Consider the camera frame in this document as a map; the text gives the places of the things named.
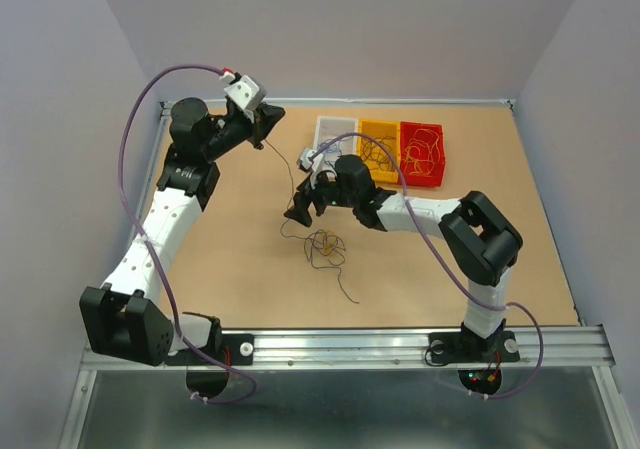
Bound blue wire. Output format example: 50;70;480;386
313;136;346;170

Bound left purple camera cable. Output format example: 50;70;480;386
121;63;259;405

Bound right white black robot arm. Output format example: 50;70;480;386
284;150;523;359

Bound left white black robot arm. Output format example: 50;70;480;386
79;98;286;366

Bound white plastic bin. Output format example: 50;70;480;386
313;115;359;169

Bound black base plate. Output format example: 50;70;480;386
428;330;520;365
165;332;255;367

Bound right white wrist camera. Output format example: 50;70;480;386
297;147;336;191

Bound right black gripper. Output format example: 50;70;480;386
283;165;358;227

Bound dark wires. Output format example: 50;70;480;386
358;133;401;175

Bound yellow plastic bin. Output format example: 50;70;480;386
357;118;401;184

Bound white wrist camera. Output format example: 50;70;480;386
297;147;336;191
219;71;266;113

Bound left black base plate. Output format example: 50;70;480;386
165;332;255;367

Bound red plastic bin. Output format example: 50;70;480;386
400;121;446;188

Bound aluminium front rail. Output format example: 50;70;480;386
79;324;615;371

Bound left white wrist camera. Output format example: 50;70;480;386
219;71;266;113

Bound coloured wire bundle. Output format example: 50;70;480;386
263;138;361;304

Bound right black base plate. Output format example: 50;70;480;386
428;330;520;365

